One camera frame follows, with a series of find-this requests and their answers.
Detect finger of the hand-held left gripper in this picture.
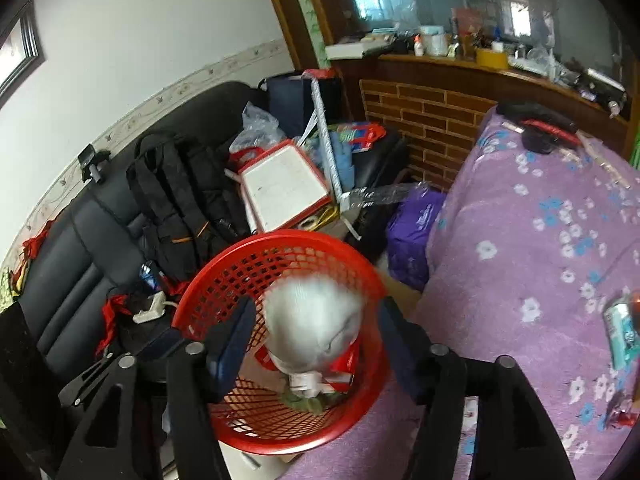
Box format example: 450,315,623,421
57,352,118,406

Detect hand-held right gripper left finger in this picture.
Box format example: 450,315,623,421
52,297,258,480

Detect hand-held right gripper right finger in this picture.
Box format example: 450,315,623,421
377,296,578,480

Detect white sock ball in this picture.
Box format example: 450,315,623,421
262,272,366,376

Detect red plastic basket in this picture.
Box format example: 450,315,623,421
171,230,392,457

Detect teal cartoon tissue pack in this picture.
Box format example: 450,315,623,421
602,297,640,371

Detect red ribbon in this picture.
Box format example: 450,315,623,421
95,292,133,356

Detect white power strip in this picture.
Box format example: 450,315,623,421
132,291,168,324

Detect purple plastic bag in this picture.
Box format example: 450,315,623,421
385,190,448,291

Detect black sofa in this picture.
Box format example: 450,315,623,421
0,80,271,401

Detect black backpack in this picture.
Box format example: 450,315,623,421
125,130,251,281

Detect clear plastic wrap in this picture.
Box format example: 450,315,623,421
345,182,431,211

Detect red framed whiteboard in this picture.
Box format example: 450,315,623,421
237,139,333,233

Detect crumpled clear plastic bag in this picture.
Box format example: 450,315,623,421
229,101,288,156

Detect red and blue package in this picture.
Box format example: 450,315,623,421
330,121,387,153

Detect red small wrapper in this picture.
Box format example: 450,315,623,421
602,390,640,431

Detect navy bag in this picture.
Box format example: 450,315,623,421
265,70,343,136

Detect wooden counter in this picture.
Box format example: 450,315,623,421
327,52,631,193

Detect red and black case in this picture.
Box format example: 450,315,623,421
495,101,581,136

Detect wrapped chopsticks bundle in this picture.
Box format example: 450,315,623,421
560,130,633,191

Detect white flat box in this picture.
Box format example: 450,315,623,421
325,40,381,61

